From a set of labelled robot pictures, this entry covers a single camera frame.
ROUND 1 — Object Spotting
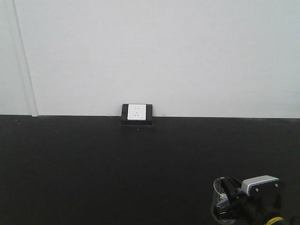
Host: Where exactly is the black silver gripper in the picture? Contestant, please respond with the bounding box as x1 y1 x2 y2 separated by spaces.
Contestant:
216 176 300 225

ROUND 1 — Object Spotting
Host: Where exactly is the clear glass beaker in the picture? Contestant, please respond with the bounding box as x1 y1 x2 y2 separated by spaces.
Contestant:
211 177 236 225

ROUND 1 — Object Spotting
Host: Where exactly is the white power socket black box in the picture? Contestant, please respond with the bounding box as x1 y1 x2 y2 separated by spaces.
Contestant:
120 104 153 126

